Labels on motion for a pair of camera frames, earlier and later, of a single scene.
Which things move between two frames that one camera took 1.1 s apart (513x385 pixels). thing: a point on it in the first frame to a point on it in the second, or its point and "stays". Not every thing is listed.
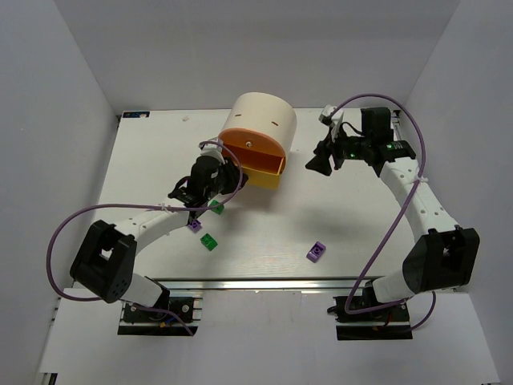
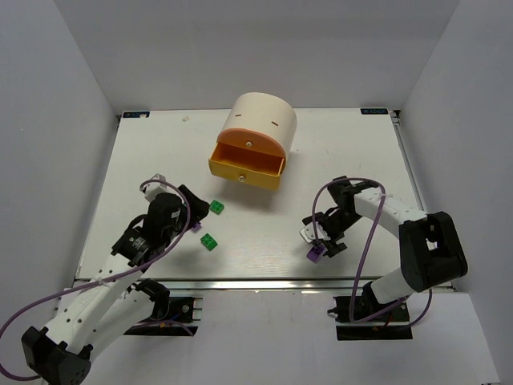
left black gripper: x=228 y=176 to x=191 y=204
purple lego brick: x=195 y=225 stays
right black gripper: x=332 y=150 to x=331 y=235
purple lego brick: x=316 y=252 stays
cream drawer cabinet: x=264 y=112 stays
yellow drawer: x=262 y=168 stays
